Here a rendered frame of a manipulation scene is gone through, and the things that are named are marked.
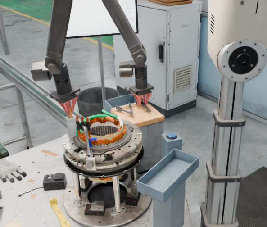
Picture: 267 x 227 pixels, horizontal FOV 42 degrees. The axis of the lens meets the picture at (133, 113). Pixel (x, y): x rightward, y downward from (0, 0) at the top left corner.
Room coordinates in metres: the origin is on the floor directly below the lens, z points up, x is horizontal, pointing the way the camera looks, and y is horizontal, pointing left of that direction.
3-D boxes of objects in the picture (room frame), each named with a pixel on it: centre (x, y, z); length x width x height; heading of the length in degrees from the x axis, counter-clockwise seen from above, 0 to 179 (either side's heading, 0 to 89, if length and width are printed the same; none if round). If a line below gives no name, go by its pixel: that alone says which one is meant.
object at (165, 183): (1.01, -0.12, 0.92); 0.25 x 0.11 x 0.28; 142
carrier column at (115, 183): (1.09, 0.08, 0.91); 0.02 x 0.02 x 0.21
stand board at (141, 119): (1.47, -0.02, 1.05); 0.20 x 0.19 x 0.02; 24
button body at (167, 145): (1.28, -0.16, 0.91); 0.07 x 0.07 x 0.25; 15
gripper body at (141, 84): (1.50, -0.04, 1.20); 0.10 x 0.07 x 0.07; 116
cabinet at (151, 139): (1.47, -0.02, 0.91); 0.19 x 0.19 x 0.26; 24
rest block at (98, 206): (1.10, 0.16, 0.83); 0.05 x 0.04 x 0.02; 84
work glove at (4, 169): (1.44, 0.64, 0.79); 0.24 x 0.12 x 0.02; 35
